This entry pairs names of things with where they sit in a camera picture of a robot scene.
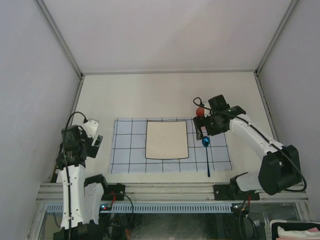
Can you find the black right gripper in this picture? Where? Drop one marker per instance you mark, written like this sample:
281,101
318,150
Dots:
199,122

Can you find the aluminium front rail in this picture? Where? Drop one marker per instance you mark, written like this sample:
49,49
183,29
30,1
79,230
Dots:
175,192

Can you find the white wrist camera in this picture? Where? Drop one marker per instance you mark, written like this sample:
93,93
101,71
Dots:
207,109
91,127

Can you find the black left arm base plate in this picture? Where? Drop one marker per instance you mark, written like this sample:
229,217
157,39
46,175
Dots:
114,190

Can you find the white square plate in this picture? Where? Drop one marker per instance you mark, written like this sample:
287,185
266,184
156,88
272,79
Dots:
166,140

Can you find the blue slotted cable duct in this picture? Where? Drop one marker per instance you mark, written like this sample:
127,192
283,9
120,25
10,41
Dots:
177,208

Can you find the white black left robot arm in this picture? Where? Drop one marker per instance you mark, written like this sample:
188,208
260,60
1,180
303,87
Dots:
82,195

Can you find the light blue checked placemat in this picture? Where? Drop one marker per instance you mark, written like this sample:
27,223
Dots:
128,152

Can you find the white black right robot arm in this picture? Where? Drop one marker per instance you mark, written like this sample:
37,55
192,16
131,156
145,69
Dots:
280,166

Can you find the white bin with cloths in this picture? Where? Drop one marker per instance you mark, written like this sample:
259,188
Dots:
294,230

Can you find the pink plastic cup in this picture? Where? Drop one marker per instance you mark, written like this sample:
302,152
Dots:
200,112

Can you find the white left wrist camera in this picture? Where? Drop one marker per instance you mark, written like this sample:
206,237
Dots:
91,127

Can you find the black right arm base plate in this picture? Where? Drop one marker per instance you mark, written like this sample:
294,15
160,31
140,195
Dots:
227,192

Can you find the blue metal spoon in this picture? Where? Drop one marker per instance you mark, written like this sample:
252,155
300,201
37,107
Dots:
206,143

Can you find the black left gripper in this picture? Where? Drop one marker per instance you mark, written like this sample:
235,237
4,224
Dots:
91,150

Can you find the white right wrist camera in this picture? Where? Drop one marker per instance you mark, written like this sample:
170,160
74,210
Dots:
207,109

